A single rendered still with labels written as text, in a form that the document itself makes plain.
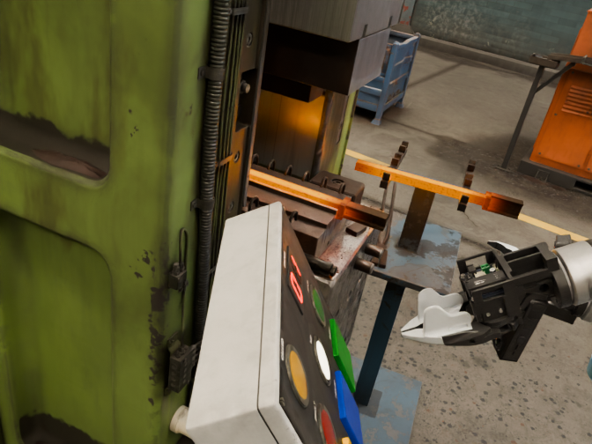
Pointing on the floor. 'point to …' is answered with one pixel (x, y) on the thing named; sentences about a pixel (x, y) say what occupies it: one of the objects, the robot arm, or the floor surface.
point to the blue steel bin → (390, 76)
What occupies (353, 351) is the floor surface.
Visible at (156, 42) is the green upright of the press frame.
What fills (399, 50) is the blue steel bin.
